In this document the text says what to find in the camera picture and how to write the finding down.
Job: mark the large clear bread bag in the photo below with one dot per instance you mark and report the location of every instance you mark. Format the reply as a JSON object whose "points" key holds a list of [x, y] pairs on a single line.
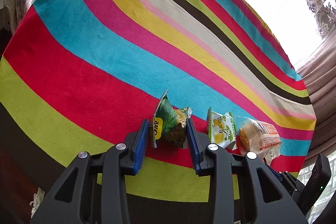
{"points": [[261, 138]]}

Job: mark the dark green snack packet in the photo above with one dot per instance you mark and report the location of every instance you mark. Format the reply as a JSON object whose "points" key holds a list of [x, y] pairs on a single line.
{"points": [[169, 124]]}

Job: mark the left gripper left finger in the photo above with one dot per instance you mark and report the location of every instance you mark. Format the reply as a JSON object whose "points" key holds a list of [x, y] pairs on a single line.
{"points": [[92, 188]]}

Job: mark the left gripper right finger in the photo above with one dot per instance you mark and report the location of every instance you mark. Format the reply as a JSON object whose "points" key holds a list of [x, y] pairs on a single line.
{"points": [[263, 197]]}

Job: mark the beige brown curtain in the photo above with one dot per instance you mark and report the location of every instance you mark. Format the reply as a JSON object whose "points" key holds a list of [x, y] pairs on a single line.
{"points": [[318, 74]]}

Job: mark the white green lemon snack packet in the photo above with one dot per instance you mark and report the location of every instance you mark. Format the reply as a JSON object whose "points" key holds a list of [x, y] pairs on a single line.
{"points": [[221, 129]]}

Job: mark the colourful striped cloth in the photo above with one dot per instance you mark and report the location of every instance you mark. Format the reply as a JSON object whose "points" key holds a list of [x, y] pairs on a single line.
{"points": [[78, 75]]}

